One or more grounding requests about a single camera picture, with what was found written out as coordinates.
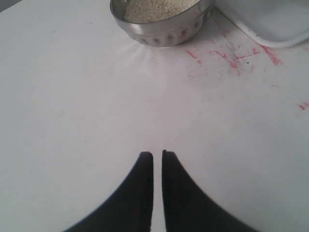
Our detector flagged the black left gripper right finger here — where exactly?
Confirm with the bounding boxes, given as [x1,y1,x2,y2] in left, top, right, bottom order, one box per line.
[162,150,256,232]

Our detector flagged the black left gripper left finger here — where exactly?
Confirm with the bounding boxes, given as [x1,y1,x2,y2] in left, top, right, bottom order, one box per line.
[66,152,154,232]

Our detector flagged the steel bowl of rice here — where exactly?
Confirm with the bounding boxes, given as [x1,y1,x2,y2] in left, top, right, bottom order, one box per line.
[110,0,215,47]

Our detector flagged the white plastic tray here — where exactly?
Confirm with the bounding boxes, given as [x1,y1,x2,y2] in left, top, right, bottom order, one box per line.
[215,0,309,48]

